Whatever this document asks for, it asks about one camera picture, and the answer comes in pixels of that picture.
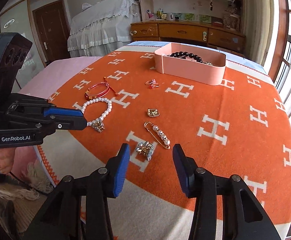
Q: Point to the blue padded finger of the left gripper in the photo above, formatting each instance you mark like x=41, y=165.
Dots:
x=62, y=111

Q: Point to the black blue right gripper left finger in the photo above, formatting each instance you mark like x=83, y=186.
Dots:
x=59, y=216

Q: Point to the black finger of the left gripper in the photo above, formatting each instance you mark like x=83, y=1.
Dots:
x=69, y=122

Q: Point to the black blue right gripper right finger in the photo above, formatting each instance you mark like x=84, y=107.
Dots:
x=243, y=215

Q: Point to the pink jewelry box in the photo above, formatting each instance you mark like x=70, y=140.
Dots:
x=209, y=71

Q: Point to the person's left hand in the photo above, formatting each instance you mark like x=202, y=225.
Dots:
x=7, y=156

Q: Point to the pink bed sheet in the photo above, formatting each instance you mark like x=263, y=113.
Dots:
x=43, y=85

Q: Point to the orange H pattern blanket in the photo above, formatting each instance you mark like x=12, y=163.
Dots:
x=239, y=127

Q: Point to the silver flower hair clip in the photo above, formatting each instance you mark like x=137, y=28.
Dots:
x=146, y=149

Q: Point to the small gold brooch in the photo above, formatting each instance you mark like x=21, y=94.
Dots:
x=153, y=112

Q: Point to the gold pearl safety pin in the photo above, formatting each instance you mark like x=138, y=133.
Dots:
x=158, y=134

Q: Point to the brown wooden door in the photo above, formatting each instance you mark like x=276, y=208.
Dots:
x=52, y=30

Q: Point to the white lace covered furniture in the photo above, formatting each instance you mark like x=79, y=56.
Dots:
x=103, y=28

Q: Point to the white kettle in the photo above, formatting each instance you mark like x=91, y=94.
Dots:
x=170, y=17

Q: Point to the wooden desk with drawers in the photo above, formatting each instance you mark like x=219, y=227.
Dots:
x=188, y=32

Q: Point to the wooden bookshelf with books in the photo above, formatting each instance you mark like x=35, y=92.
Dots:
x=225, y=13

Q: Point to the cream curtain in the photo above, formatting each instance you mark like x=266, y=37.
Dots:
x=257, y=26

